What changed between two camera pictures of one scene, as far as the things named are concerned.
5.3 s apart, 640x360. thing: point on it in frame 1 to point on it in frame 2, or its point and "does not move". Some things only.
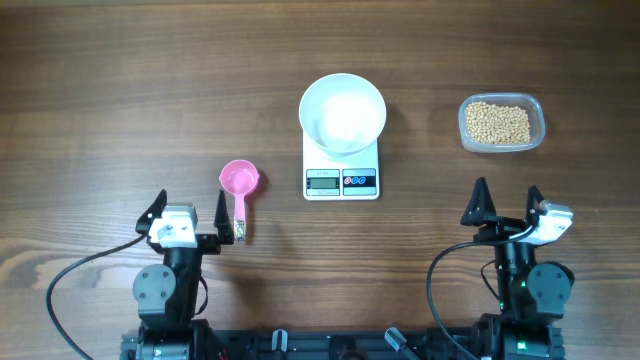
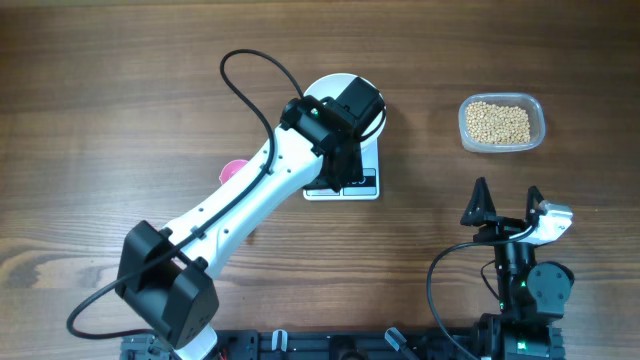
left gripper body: [184, 262] to [351, 174]
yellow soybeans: [492, 124] does not move
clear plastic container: [500, 122] does not move
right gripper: [474, 218] does not move
